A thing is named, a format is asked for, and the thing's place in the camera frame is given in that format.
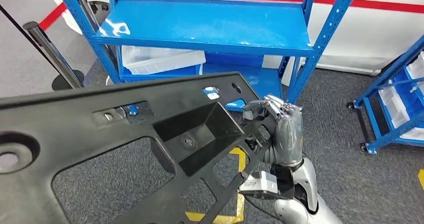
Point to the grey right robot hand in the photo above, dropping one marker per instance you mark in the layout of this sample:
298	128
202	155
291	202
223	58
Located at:
288	136

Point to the black plastic plate frame part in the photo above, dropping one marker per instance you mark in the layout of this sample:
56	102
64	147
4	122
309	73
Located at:
66	123

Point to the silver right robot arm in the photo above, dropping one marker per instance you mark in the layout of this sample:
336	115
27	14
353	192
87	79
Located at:
298	212

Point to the blue wheeled shelf rack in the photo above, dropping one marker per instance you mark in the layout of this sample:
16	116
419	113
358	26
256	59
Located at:
387	76

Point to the blue metal shelf rack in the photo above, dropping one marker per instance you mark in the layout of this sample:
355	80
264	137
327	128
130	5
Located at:
198	23

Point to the white plastic container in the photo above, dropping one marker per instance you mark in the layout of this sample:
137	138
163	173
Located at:
278	68

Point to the white car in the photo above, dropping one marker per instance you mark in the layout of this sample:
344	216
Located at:
364	40

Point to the blue storage bin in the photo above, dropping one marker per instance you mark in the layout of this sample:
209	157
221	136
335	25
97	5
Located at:
414	96

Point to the thin black stanchion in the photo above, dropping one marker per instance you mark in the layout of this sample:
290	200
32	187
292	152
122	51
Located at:
59	83

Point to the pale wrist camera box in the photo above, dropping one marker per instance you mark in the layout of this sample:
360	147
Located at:
261	182

